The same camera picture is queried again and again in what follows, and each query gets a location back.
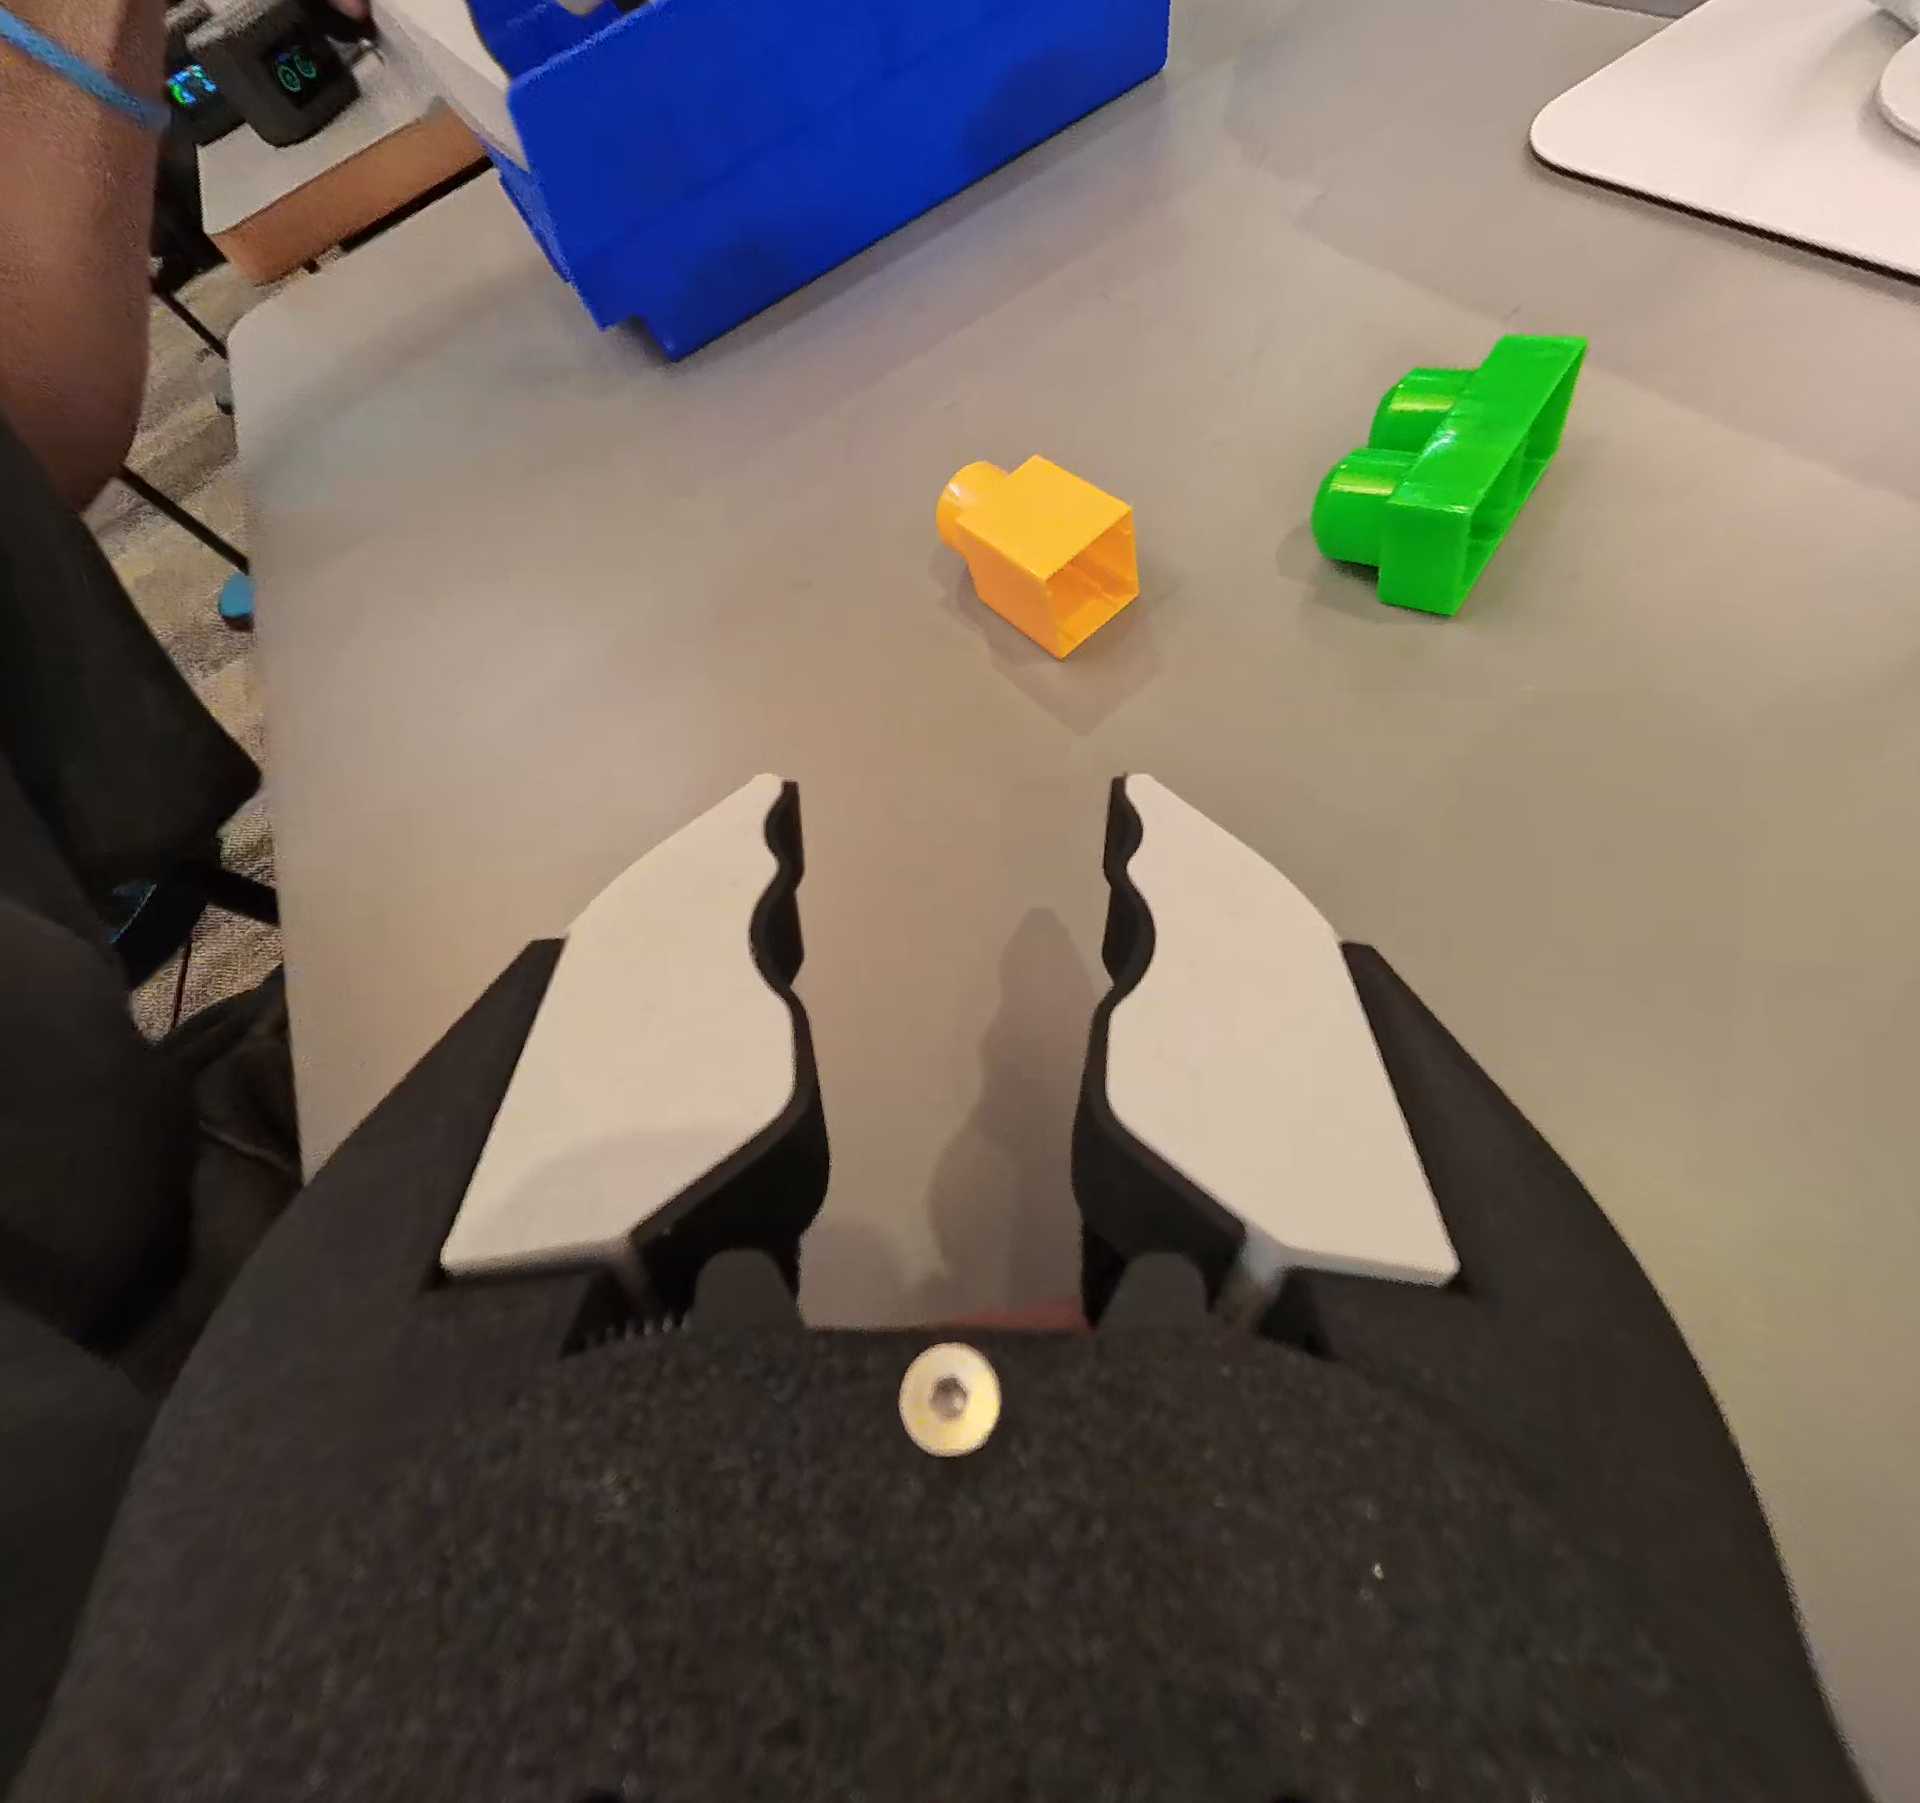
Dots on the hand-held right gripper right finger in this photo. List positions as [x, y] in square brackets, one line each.
[1267, 1067]

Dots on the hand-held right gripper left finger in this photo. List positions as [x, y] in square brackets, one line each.
[639, 1067]

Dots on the blue plastic bin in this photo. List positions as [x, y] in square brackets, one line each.
[840, 123]

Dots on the yellow one-stud toy block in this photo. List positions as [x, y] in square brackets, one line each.
[1049, 543]

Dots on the green two-stud toy block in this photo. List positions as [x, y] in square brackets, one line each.
[1440, 514]

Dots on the person's left forearm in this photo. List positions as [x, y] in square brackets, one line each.
[61, 257]

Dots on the black device with green display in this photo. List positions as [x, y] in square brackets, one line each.
[188, 86]
[293, 77]

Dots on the wooden edged table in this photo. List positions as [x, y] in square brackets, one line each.
[330, 206]

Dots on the blue wristband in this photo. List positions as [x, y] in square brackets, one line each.
[89, 77]

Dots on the black round base stand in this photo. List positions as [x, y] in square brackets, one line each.
[237, 600]

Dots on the white stand with wooden board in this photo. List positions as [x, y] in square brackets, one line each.
[1724, 109]

